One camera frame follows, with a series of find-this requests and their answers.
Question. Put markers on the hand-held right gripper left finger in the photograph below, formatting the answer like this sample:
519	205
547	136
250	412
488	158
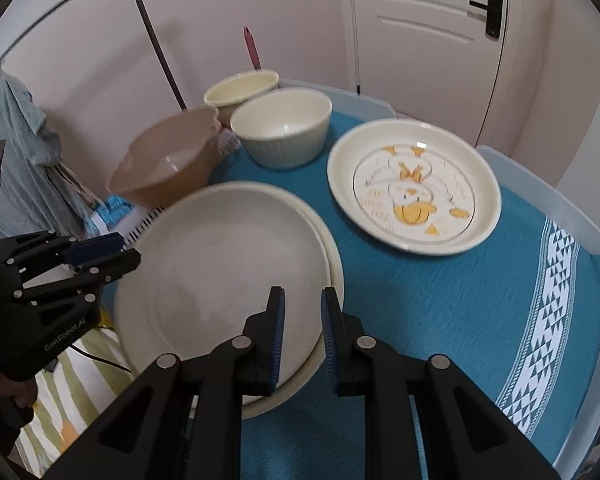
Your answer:
279	332

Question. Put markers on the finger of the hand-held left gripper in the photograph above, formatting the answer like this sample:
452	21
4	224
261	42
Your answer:
120	261
97	247

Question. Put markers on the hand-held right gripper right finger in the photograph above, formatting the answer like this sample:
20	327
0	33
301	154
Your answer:
330	332

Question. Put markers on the cream plate with yellow print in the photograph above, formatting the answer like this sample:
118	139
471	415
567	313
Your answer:
375	160

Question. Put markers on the ribbed cream bowl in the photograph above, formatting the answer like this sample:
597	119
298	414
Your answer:
285	140

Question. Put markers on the smooth cream bowl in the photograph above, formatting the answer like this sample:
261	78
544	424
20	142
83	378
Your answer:
230	91

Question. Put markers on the person's left hand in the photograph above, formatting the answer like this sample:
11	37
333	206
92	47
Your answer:
7	391

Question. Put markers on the blue patterned cloth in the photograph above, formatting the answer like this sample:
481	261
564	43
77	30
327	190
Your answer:
112	210

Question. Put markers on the yellow striped cloth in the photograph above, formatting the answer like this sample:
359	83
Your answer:
80	390

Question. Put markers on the blue tablecloth with white pattern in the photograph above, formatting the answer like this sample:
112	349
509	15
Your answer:
405	305

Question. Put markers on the grey garment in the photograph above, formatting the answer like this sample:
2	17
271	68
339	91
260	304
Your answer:
20	135

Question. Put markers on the dark clothes rack pole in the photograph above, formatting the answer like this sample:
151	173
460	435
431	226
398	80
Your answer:
155	40

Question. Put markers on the white door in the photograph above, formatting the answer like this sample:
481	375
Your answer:
420	10

